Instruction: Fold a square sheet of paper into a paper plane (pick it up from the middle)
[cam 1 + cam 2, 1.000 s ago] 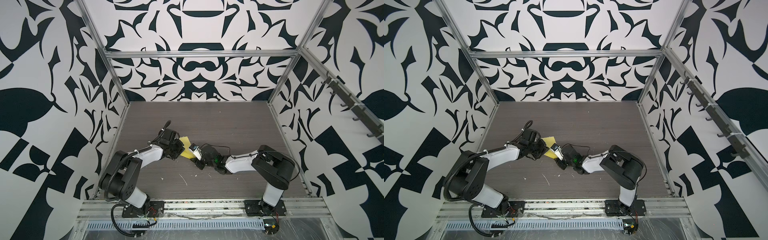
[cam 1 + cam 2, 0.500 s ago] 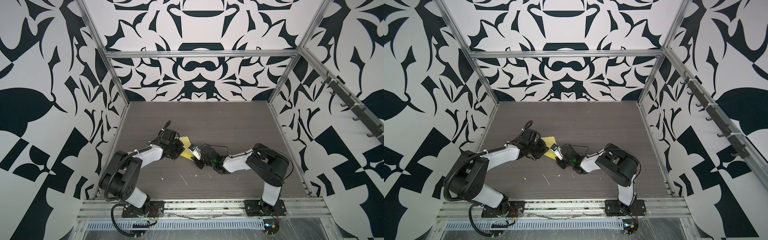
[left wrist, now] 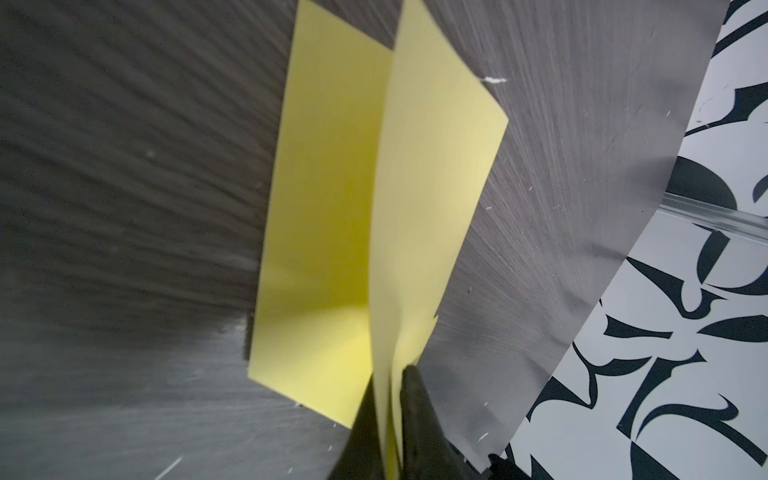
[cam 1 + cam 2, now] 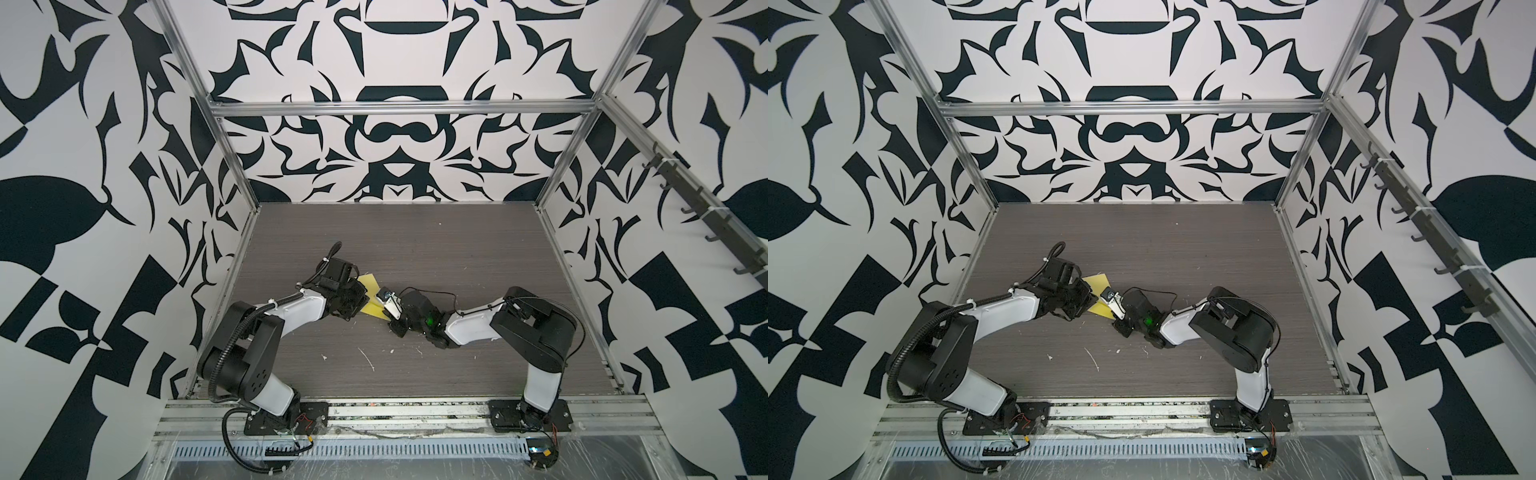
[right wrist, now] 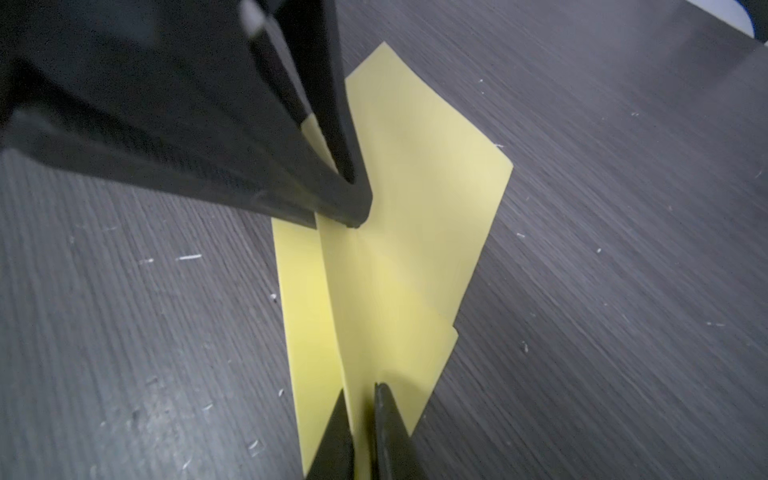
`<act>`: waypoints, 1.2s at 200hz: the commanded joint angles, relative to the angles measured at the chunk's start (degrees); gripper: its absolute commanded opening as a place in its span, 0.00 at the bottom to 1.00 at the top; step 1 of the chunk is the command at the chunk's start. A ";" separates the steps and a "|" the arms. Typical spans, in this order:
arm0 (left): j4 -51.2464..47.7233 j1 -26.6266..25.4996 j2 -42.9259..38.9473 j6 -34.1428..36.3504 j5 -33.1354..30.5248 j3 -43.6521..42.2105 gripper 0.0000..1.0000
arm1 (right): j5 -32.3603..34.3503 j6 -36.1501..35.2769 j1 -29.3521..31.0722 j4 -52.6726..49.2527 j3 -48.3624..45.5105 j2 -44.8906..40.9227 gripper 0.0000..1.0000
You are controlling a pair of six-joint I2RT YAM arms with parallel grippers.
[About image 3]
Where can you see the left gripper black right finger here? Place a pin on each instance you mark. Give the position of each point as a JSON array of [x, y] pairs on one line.
[[427, 454]]

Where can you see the yellow square paper sheet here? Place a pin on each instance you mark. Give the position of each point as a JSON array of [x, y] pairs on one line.
[[382, 155]]

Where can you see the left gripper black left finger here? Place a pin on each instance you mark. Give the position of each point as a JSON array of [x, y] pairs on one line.
[[361, 456]]

